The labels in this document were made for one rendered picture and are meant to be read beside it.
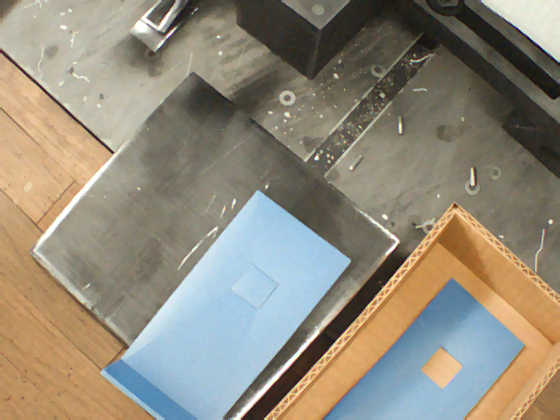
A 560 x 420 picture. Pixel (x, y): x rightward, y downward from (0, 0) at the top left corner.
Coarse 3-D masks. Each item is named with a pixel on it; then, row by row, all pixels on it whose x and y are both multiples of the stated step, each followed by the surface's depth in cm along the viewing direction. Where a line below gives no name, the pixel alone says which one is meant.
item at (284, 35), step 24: (240, 0) 77; (264, 0) 74; (360, 0) 75; (384, 0) 80; (240, 24) 80; (264, 24) 77; (288, 24) 75; (336, 24) 74; (360, 24) 80; (288, 48) 78; (312, 48) 75; (336, 48) 79; (312, 72) 79
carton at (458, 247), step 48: (432, 240) 70; (480, 240) 71; (384, 288) 69; (432, 288) 76; (480, 288) 76; (528, 288) 71; (384, 336) 75; (528, 336) 75; (336, 384) 74; (528, 384) 72
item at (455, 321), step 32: (448, 288) 75; (416, 320) 75; (448, 320) 75; (480, 320) 75; (416, 352) 74; (448, 352) 74; (480, 352) 74; (512, 352) 74; (384, 384) 74; (416, 384) 74; (448, 384) 74; (480, 384) 74; (352, 416) 73; (384, 416) 73; (416, 416) 73; (448, 416) 73
